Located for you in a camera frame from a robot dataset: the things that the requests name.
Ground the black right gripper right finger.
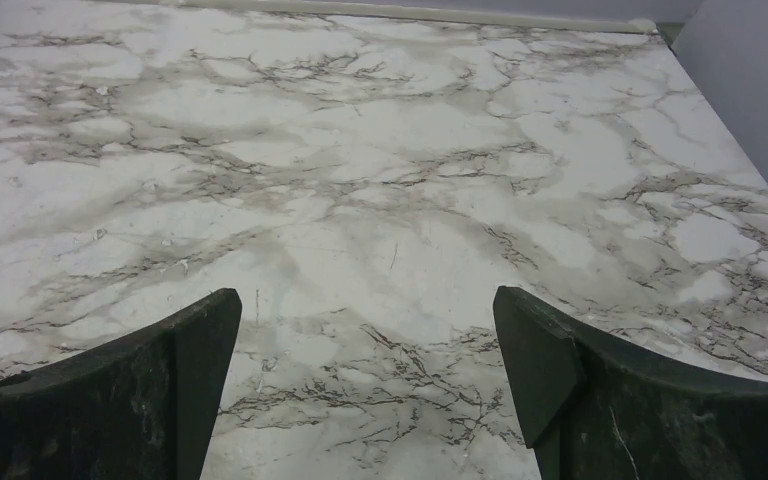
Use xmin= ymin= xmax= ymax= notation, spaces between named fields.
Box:
xmin=493 ymin=286 xmax=768 ymax=479

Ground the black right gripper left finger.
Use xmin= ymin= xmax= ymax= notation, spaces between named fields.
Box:
xmin=0 ymin=288 xmax=242 ymax=479

